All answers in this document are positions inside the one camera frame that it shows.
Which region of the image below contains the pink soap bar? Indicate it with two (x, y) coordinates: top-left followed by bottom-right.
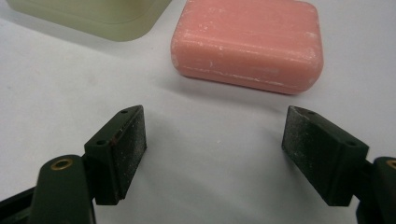
(170, 0), (324, 95)

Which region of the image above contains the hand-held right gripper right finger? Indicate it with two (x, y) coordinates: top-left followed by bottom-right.
(281, 105), (370, 207)

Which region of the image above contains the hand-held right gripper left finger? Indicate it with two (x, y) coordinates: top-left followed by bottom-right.
(83, 105), (148, 206)

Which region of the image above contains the pale green soap dish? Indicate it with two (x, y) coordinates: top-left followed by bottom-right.
(5, 0), (173, 43)

